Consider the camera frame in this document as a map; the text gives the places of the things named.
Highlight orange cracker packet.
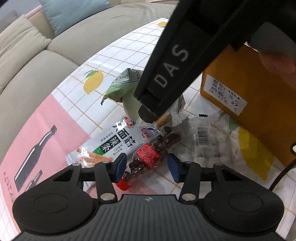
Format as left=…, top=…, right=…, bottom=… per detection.
left=156, top=113, right=171, bottom=128

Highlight white gluten strip packet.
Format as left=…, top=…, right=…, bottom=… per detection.
left=66, top=116, right=160, bottom=168

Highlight chocolate bean snack packet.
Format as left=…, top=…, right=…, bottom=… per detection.
left=116, top=126, right=183, bottom=191

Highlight light green snack packet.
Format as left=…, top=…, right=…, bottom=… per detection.
left=101, top=68, right=189, bottom=128

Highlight clear white ball candy packet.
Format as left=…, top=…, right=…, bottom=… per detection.
left=172, top=114, right=233, bottom=168

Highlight person's right hand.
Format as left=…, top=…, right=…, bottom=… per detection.
left=258, top=51, right=295, bottom=79

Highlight patterned tablecloth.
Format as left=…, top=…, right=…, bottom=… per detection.
left=1, top=18, right=284, bottom=240

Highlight orange cardboard box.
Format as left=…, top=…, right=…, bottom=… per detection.
left=201, top=45, right=295, bottom=166

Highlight beige sofa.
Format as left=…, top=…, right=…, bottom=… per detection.
left=1, top=1, right=177, bottom=157

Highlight light blue cushion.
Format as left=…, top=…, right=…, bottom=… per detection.
left=39, top=0, right=112, bottom=36

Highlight beige cushion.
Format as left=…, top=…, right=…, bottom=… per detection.
left=1, top=15, right=52, bottom=91

